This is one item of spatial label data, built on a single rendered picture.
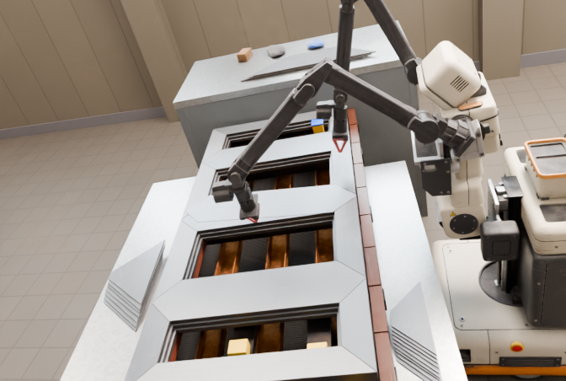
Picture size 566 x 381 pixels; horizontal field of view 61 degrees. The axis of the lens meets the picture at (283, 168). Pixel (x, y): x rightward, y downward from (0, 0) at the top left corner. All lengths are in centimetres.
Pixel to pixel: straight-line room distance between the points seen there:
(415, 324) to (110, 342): 106
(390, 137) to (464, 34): 206
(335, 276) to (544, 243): 72
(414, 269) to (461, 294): 49
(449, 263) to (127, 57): 382
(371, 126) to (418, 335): 138
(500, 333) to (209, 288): 118
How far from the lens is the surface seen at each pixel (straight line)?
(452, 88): 166
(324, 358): 145
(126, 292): 201
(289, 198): 200
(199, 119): 275
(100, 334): 198
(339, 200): 193
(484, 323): 223
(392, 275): 186
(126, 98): 545
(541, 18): 475
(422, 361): 161
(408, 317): 168
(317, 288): 161
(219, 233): 198
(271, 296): 163
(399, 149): 282
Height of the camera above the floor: 204
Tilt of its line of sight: 32 degrees down
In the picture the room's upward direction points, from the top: 15 degrees counter-clockwise
